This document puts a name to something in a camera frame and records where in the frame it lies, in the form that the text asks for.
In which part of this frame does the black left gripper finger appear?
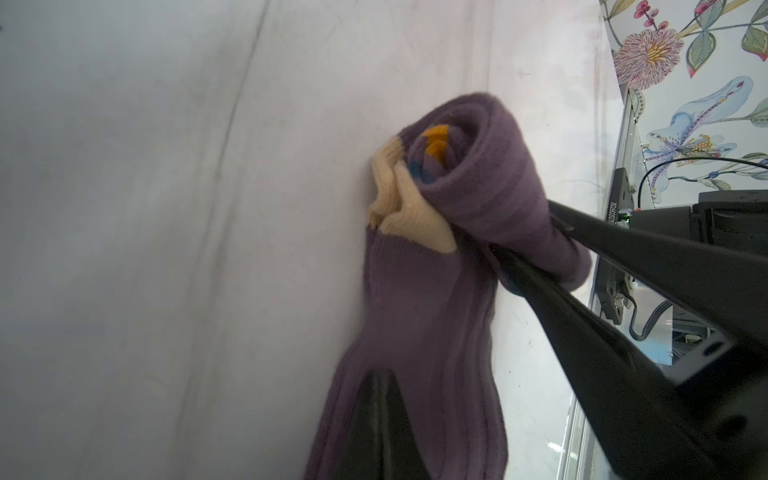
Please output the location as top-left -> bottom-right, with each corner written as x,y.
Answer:
332,370 -> 430,480

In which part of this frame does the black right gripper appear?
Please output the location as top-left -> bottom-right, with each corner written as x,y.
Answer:
492,201 -> 767,479

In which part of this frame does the purple sock with beige toe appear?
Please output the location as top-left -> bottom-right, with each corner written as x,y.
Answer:
305,93 -> 591,479

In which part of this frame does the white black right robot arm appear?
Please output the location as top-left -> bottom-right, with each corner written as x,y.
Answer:
493,190 -> 767,479

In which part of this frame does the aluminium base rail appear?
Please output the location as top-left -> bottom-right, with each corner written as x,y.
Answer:
557,86 -> 637,479

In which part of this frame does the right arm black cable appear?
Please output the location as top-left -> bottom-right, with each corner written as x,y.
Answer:
635,155 -> 768,211

